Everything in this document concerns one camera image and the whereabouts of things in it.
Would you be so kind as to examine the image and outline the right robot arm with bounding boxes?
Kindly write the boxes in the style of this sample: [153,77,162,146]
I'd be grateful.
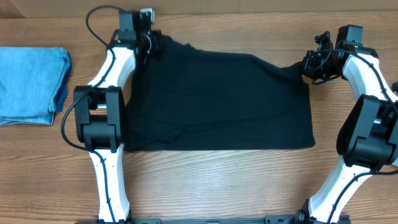
[286,24,397,223]

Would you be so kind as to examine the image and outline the dark navy garment pile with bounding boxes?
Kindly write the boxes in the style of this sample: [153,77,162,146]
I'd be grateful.
[392,82,398,95]

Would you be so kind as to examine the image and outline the folded light blue jeans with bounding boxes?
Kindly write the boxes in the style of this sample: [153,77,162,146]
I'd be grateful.
[1,47,72,126]

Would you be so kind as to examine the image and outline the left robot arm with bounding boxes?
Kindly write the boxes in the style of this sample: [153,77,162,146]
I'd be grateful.
[73,8,162,223]

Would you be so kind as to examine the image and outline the black garment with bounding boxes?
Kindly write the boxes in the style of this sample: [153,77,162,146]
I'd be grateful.
[125,36,315,152]

